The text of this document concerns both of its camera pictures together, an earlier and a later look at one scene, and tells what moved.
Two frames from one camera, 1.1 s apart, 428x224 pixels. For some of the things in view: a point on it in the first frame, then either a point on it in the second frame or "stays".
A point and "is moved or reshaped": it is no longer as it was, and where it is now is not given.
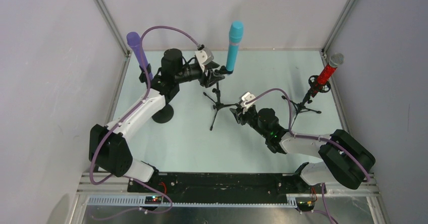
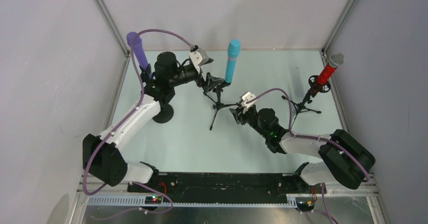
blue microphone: [235, 34] is moved or reshaped
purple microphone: [134, 39] stays
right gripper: [243, 114] stays
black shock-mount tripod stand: [300, 106] stays
